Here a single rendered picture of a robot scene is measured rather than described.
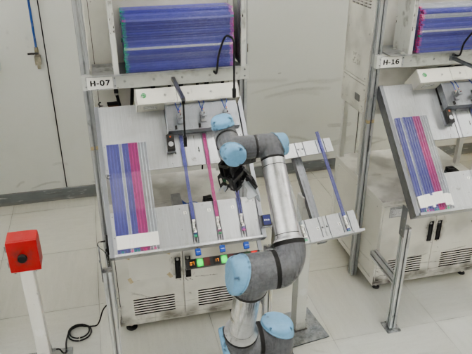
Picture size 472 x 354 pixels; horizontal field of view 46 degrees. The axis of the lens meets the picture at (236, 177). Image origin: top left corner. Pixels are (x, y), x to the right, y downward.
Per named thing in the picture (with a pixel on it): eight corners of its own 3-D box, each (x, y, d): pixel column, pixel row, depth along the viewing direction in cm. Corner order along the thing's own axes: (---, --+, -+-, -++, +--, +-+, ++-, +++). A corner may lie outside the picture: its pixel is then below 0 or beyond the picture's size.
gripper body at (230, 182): (219, 189, 195) (212, 161, 188) (232, 173, 200) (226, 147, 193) (237, 194, 191) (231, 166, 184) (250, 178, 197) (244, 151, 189)
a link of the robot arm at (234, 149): (258, 145, 170) (250, 126, 179) (223, 149, 168) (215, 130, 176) (257, 166, 175) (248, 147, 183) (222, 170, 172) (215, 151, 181)
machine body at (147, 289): (248, 315, 313) (248, 220, 285) (121, 336, 298) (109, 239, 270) (223, 251, 369) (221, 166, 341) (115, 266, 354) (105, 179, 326)
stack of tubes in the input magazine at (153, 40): (234, 65, 261) (234, 6, 249) (125, 73, 251) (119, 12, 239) (228, 59, 272) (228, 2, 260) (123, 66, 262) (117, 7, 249)
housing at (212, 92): (235, 109, 278) (240, 96, 265) (136, 117, 267) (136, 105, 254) (232, 94, 280) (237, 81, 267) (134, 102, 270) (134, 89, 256)
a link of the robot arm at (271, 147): (321, 280, 161) (289, 124, 175) (284, 286, 158) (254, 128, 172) (309, 285, 171) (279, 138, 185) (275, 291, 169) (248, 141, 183)
